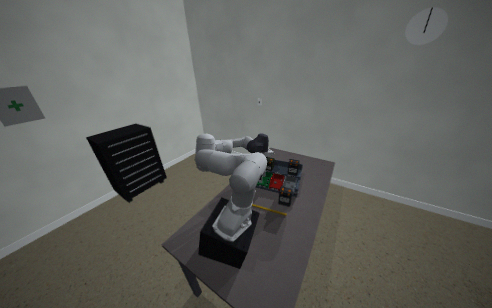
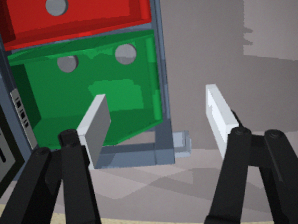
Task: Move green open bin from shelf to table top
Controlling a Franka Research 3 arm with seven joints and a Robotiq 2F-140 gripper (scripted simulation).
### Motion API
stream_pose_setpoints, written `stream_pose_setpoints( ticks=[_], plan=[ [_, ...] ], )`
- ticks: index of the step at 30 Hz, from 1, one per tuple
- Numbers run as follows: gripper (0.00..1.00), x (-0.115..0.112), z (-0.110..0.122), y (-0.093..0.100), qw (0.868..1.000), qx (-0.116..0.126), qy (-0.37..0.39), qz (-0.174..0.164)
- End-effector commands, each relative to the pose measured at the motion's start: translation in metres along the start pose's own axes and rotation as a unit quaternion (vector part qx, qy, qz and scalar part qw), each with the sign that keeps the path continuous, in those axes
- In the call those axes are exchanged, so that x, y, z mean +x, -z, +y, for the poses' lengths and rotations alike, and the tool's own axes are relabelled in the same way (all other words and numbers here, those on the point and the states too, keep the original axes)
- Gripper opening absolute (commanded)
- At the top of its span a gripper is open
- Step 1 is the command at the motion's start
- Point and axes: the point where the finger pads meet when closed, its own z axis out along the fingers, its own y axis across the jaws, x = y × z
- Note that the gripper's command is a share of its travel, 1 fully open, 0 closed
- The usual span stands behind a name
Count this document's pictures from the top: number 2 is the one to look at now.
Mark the grey metal disc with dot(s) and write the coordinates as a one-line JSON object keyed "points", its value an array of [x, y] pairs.
{"points": [[126, 54], [68, 64], [57, 7]]}

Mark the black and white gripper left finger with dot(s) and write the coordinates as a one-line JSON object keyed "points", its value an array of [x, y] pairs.
{"points": [[32, 202]]}

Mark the green bin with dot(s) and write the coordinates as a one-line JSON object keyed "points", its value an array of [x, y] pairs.
{"points": [[55, 101]]}

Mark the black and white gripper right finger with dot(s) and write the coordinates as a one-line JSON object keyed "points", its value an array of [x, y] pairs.
{"points": [[234, 142]]}

